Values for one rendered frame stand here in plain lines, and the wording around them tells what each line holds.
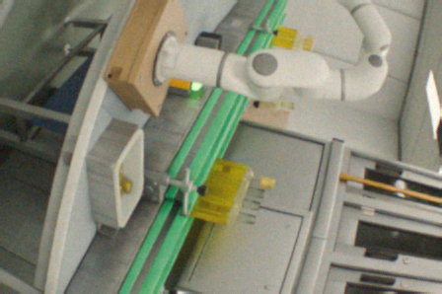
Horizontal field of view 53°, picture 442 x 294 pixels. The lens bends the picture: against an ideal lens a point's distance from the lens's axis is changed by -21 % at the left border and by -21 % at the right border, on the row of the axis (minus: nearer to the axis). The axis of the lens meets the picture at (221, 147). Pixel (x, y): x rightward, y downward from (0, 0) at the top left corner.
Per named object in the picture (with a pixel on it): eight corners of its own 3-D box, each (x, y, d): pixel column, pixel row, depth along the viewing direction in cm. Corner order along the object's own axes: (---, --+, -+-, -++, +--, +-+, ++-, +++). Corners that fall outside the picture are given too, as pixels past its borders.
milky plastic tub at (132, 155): (94, 221, 135) (121, 232, 133) (86, 157, 121) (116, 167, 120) (116, 182, 148) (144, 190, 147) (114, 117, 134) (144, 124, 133)
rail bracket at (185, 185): (160, 210, 152) (201, 222, 150) (160, 165, 141) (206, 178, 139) (163, 203, 154) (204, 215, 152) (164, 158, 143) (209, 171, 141)
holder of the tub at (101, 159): (95, 232, 138) (118, 242, 137) (85, 157, 121) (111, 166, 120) (115, 194, 151) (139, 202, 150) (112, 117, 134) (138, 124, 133)
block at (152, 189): (137, 198, 151) (159, 206, 150) (136, 174, 146) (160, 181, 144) (141, 190, 154) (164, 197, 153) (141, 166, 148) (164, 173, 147)
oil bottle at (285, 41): (255, 41, 254) (310, 55, 250) (257, 32, 251) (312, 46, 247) (257, 36, 259) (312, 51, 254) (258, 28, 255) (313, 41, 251)
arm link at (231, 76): (219, 94, 137) (281, 110, 135) (213, 77, 124) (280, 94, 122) (229, 60, 139) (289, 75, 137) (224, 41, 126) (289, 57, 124)
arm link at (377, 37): (331, 16, 129) (328, 36, 143) (370, 83, 124) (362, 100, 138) (375, 2, 129) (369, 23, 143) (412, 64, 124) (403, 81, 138)
